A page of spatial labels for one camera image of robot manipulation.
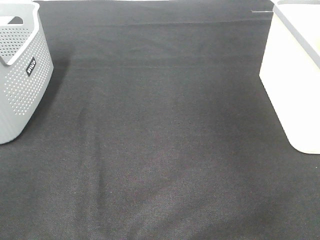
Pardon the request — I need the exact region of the white plastic basket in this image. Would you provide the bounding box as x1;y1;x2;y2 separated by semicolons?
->
259;0;320;154

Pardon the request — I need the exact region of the grey perforated plastic basket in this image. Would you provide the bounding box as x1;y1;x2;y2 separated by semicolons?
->
0;0;54;144

